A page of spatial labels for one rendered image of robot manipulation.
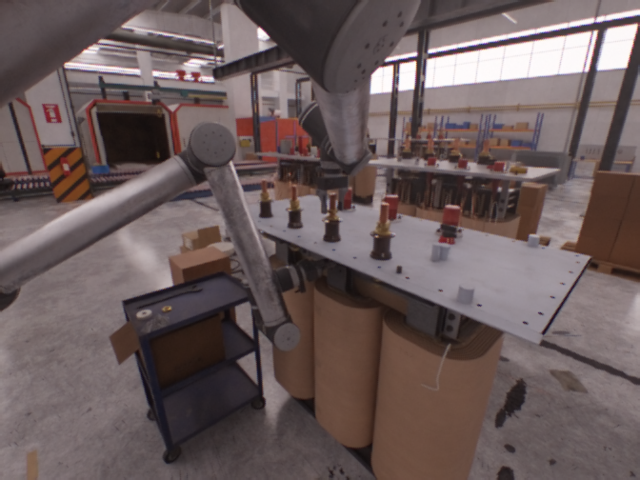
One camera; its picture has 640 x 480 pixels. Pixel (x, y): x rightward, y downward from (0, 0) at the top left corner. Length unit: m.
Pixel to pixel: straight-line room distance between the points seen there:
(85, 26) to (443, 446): 1.53
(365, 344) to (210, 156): 1.03
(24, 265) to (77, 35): 0.98
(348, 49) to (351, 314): 1.21
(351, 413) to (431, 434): 0.49
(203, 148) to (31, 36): 0.70
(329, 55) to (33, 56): 0.30
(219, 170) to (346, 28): 0.83
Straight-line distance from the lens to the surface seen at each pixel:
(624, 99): 9.31
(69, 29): 0.45
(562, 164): 13.29
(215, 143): 1.09
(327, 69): 0.35
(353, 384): 1.66
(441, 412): 1.38
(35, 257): 1.32
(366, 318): 1.43
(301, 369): 2.03
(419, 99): 10.94
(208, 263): 2.39
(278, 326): 1.18
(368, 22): 0.34
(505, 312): 0.96
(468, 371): 1.27
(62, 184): 11.24
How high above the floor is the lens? 1.81
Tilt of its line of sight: 19 degrees down
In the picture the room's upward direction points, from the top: straight up
